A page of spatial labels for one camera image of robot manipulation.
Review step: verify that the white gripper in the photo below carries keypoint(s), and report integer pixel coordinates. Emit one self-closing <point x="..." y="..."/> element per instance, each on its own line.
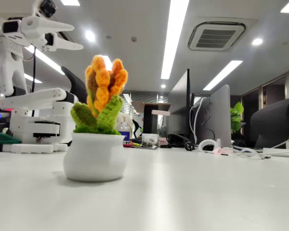
<point x="33" y="27"/>

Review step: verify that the crochet sunflower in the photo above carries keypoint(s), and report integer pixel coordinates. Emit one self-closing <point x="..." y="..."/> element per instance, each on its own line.
<point x="94" y="156"/>

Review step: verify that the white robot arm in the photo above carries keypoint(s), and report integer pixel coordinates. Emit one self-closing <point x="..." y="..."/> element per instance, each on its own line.
<point x="7" y="72"/>

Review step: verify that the round ceiling downlight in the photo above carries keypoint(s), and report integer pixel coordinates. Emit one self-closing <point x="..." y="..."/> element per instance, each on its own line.
<point x="89" y="36"/>
<point x="163" y="86"/>
<point x="257" y="41"/>

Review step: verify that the ceiling smoke detector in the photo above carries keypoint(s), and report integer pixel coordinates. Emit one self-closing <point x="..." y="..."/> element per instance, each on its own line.
<point x="134" y="39"/>

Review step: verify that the beige padded jacket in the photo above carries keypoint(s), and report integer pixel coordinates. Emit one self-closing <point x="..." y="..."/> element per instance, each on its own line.
<point x="128" y="119"/>

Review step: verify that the brown cardboard box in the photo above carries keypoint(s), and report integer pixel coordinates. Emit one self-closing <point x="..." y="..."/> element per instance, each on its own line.
<point x="149" y="105"/>

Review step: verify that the long ceiling strip light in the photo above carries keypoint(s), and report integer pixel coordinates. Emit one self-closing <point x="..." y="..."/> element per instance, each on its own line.
<point x="174" y="36"/>

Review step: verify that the red pen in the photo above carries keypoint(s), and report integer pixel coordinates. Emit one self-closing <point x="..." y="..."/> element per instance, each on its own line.
<point x="127" y="145"/>

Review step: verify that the yellow green highlighter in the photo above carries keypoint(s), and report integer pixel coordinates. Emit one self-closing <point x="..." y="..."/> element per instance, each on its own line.
<point x="136" y="145"/>

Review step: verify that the clear plastic container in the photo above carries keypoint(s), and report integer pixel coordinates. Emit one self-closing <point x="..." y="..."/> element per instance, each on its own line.
<point x="149" y="140"/>

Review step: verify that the computer monitor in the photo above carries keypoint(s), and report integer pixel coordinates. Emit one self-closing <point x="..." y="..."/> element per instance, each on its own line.
<point x="180" y="108"/>

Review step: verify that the small pink box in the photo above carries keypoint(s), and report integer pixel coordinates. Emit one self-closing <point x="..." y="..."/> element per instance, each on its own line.
<point x="163" y="141"/>

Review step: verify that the ceiling air conditioner vent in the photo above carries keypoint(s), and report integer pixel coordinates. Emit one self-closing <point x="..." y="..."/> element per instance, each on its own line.
<point x="216" y="37"/>

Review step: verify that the black power plug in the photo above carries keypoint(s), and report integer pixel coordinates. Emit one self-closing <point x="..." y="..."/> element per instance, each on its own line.
<point x="189" y="145"/>

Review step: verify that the grey desk partition panel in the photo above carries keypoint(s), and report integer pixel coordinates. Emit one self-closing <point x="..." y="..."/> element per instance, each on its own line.
<point x="219" y="115"/>

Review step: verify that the green leafy plant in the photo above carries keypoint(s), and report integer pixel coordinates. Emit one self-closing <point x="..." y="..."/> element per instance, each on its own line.
<point x="236" y="118"/>

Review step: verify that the black mesh office chair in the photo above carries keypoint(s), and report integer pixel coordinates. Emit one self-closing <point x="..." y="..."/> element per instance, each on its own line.
<point x="269" y="125"/>

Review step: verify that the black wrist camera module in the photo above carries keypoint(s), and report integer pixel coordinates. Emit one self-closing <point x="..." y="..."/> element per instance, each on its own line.
<point x="47" y="8"/>

